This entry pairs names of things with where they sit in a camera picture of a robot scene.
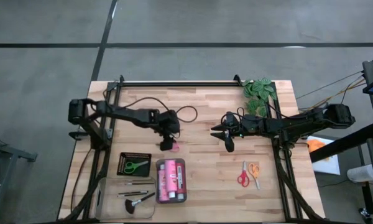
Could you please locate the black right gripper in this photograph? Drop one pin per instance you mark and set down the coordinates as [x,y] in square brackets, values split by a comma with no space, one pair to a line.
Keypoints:
[245,127]

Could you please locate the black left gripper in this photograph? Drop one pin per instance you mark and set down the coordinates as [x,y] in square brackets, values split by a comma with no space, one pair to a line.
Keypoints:
[169,124]

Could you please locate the pink scissors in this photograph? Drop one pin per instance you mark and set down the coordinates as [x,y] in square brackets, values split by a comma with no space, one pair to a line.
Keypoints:
[176,147]

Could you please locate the pink paint bottle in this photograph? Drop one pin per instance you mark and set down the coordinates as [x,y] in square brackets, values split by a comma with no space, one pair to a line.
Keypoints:
[171,174]
[161,186]

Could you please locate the red paint bottle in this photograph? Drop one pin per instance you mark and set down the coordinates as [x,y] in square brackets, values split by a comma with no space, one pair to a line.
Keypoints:
[181,179]

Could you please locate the green scissors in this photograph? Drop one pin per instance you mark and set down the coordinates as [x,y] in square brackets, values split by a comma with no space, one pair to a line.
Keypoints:
[130,168]

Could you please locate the thin black paintbrush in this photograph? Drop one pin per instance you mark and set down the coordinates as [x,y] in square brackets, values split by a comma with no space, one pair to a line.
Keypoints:
[127,195]
[140,183]

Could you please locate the black fan brush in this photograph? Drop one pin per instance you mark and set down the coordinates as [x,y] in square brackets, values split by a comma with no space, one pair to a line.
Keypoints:
[130,207]

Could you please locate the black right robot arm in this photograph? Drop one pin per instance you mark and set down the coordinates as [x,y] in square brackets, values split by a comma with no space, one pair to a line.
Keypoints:
[304,124]

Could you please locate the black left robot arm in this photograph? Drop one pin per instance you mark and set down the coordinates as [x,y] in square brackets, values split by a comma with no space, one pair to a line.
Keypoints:
[130,114]

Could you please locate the orange scissors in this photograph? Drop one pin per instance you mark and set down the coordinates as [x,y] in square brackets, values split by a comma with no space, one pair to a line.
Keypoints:
[254,170]

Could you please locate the red scissors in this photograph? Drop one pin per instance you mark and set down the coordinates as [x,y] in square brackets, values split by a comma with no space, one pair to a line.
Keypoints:
[243,180]

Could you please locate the green potted plant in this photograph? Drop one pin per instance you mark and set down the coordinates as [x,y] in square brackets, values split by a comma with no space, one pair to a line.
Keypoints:
[258,91]

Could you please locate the black mesh basket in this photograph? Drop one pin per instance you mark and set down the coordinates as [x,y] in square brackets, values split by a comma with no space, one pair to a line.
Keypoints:
[140,172]

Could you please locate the grey translucent plastic bin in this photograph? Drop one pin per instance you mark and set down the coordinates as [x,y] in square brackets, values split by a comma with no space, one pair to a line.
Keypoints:
[171,202]

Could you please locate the orange object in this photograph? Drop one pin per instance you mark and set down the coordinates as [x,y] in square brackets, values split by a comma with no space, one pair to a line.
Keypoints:
[317,145]

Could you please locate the clear plastic bin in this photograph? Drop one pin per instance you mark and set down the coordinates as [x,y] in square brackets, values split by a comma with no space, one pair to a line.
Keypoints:
[112,208]

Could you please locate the white paper sheet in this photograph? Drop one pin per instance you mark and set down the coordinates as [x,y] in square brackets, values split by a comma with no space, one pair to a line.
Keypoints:
[329,165]

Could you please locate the black slanted beam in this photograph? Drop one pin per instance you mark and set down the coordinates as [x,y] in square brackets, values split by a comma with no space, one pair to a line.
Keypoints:
[345,143]

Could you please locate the white paper towel roll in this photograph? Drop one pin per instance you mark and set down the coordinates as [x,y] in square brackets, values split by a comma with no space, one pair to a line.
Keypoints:
[360,173]

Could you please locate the grey metal cart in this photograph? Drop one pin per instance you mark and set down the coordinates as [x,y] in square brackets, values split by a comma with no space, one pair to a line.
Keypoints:
[6,155]

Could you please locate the black aluminium table frame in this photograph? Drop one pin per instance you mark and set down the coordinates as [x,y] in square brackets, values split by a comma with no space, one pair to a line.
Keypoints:
[174,84]

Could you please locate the black side bracket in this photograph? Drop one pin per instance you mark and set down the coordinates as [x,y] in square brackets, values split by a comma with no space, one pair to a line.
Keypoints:
[77,135]

